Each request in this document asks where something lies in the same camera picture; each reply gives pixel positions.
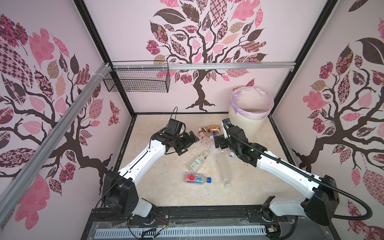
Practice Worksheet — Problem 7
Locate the white bottle red cap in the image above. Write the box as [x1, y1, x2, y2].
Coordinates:
[199, 131, 217, 154]

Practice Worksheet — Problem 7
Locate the tall clear bottle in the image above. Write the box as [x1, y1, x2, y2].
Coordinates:
[217, 154, 232, 188]

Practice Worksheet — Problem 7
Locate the small clear bottle green label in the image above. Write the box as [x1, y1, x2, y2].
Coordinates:
[189, 151, 209, 172]

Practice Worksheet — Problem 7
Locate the clear bottle pink blue label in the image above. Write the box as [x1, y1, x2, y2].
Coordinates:
[183, 173, 212, 185]

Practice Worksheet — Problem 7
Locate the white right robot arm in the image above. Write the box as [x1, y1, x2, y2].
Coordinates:
[215, 123, 340, 226]

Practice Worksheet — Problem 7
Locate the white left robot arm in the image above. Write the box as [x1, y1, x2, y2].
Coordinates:
[101, 119, 199, 218]

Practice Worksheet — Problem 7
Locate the white bin purple bag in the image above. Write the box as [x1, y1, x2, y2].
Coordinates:
[229, 86, 274, 140]

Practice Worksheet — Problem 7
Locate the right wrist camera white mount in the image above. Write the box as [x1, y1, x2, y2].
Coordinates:
[222, 118, 233, 132]

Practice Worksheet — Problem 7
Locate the black wire basket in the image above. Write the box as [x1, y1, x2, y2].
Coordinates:
[104, 60, 171, 93]

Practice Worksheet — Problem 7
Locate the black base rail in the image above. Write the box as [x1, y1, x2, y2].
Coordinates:
[89, 204, 328, 226]

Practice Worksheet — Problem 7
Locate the aluminium rail back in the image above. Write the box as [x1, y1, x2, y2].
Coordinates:
[113, 61, 296, 71]

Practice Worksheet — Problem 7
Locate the aluminium rail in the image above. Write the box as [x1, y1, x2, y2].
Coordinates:
[113, 61, 296, 71]
[1, 63, 111, 224]

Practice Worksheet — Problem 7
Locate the white slotted cable duct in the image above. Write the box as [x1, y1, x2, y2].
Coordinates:
[93, 226, 267, 240]

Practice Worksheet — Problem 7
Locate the aluminium rail left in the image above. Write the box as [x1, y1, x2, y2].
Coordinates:
[1, 63, 111, 224]

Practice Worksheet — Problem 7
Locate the black corner frame post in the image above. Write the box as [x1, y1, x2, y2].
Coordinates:
[74, 0, 136, 118]

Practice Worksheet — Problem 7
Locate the black right corner post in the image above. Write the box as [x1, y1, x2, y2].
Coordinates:
[270, 0, 339, 116]

